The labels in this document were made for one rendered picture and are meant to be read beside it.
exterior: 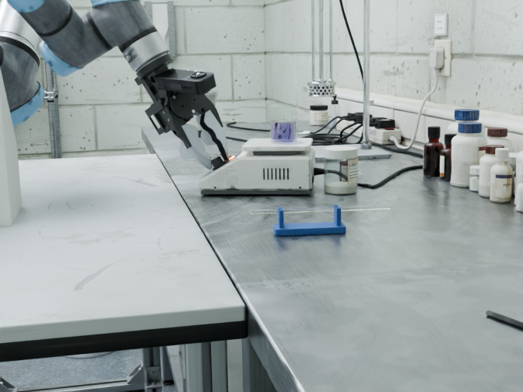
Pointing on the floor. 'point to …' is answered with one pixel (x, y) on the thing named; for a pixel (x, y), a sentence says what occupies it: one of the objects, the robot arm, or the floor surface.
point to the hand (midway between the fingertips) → (217, 156)
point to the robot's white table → (113, 273)
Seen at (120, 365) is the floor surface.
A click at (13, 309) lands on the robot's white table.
